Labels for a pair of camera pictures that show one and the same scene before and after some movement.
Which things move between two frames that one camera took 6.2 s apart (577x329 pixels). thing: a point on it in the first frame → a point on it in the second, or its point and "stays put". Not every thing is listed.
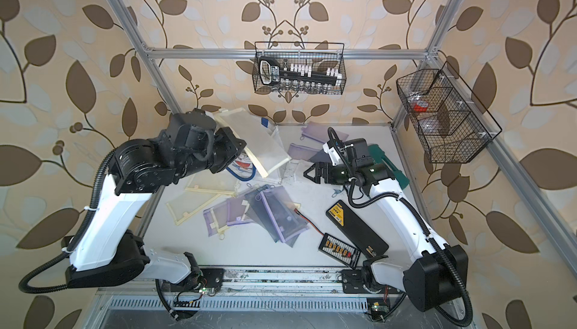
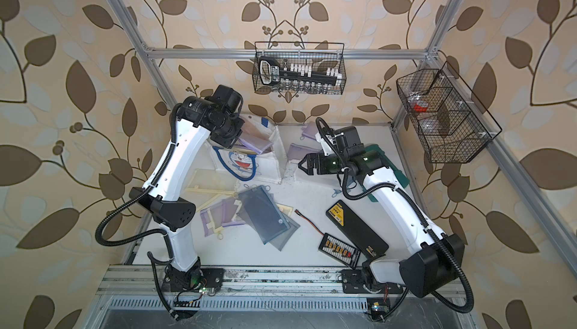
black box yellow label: x=357 y=230 stays put
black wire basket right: x=452 y=125 stays put
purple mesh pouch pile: x=276 y=208 → x=255 y=140
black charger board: x=339 y=250 stays put
